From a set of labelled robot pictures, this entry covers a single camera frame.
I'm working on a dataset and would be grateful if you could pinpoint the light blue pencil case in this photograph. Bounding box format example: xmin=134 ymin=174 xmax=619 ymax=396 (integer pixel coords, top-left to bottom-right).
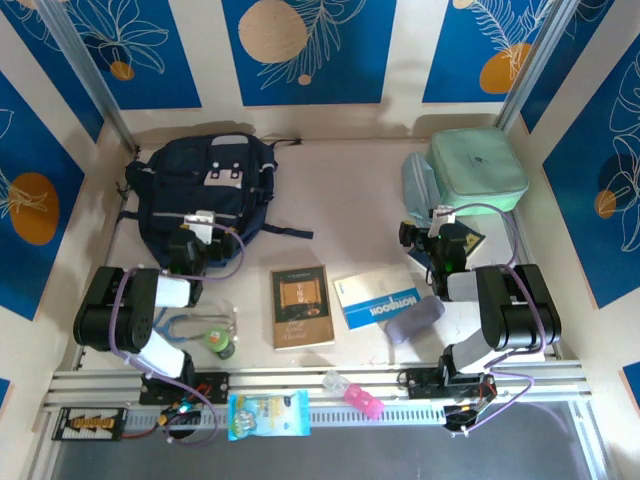
xmin=401 ymin=152 xmax=444 ymax=234

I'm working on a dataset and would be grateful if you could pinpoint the blue white notebook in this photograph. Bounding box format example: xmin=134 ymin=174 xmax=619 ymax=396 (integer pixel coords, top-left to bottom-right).
xmin=333 ymin=267 xmax=421 ymax=332

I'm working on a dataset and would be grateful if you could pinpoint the navy blue backpack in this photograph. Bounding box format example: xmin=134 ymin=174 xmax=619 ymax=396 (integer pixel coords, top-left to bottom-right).
xmin=117 ymin=130 xmax=315 ymax=271

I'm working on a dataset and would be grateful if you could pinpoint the purple grey glasses case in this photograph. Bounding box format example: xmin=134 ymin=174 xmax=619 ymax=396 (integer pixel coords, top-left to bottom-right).
xmin=383 ymin=294 xmax=446 ymax=346

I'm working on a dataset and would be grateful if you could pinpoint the brown paperback book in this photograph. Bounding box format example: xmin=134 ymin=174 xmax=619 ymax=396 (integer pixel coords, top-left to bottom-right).
xmin=269 ymin=264 xmax=337 ymax=352

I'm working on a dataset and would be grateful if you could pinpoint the mint green zip case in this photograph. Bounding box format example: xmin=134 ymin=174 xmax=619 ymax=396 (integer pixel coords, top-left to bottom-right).
xmin=424 ymin=125 xmax=530 ymax=217

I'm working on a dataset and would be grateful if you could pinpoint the blue stethoscope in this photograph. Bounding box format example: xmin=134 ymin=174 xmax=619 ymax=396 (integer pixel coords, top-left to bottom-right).
xmin=152 ymin=299 xmax=240 ymax=351

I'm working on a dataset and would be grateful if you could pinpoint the small green lid bottle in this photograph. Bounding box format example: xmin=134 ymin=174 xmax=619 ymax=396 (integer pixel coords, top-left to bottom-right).
xmin=203 ymin=325 xmax=236 ymax=361

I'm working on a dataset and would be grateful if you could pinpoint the clear plastic pill box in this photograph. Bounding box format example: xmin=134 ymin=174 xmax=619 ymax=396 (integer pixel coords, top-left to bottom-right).
xmin=322 ymin=370 xmax=354 ymax=396

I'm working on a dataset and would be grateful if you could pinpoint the pink pill box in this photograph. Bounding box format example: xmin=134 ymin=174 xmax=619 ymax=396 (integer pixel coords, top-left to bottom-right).
xmin=343 ymin=383 xmax=385 ymax=419

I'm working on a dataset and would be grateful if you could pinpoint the blue snack packet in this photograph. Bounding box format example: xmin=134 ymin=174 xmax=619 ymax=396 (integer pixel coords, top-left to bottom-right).
xmin=227 ymin=389 xmax=311 ymax=442

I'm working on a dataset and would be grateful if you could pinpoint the black orange power board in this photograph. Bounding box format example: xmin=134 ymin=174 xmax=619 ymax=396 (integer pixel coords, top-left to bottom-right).
xmin=51 ymin=407 xmax=129 ymax=442

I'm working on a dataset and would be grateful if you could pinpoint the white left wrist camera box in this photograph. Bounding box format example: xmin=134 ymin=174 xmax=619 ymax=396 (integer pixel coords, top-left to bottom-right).
xmin=183 ymin=209 xmax=222 ymax=245

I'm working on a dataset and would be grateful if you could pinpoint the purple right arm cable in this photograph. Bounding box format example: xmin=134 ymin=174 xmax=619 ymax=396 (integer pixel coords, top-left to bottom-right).
xmin=447 ymin=202 xmax=549 ymax=436

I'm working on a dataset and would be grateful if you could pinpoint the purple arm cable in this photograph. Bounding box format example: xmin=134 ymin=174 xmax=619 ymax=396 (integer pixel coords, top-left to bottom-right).
xmin=447 ymin=202 xmax=549 ymax=436
xmin=110 ymin=224 xmax=246 ymax=447

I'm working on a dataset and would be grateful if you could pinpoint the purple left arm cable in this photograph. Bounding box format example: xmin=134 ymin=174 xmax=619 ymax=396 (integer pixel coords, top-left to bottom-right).
xmin=110 ymin=224 xmax=246 ymax=447

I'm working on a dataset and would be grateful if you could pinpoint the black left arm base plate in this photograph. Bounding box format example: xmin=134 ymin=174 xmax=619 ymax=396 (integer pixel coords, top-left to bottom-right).
xmin=138 ymin=370 xmax=232 ymax=407

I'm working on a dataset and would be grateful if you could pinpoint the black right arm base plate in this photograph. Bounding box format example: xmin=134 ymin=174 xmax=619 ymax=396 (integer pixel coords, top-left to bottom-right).
xmin=399 ymin=367 xmax=499 ymax=401

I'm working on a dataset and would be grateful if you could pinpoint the aluminium rail frame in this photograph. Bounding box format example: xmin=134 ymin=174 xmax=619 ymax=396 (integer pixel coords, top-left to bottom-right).
xmin=42 ymin=360 xmax=591 ymax=419

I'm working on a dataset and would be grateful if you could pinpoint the wire bundle with yellow connector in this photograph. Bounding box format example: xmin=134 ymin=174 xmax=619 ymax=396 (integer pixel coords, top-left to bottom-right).
xmin=158 ymin=397 xmax=206 ymax=429

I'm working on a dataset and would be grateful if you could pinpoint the wire bundle with circuit board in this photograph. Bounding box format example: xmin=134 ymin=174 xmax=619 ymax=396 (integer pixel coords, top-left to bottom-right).
xmin=443 ymin=382 xmax=500 ymax=439

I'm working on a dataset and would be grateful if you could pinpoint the grey slotted cable duct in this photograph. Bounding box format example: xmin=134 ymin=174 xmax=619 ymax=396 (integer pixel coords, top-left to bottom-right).
xmin=119 ymin=402 xmax=449 ymax=435

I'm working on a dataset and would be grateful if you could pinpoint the aluminium corner post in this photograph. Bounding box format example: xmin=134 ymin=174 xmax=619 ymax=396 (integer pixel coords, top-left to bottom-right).
xmin=494 ymin=0 xmax=587 ymax=135
xmin=37 ymin=0 xmax=140 ymax=154

